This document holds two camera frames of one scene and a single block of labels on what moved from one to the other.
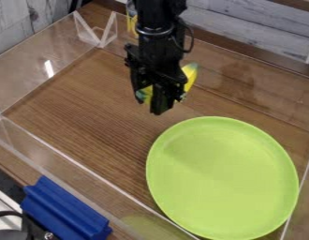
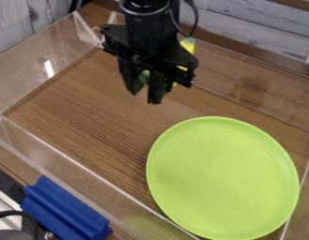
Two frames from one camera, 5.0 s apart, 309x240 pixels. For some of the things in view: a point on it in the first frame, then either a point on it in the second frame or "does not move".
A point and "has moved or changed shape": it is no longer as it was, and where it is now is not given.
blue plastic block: [62, 214] does not move
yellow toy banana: [192, 72] has moved or changed shape
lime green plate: [226, 176] does not move
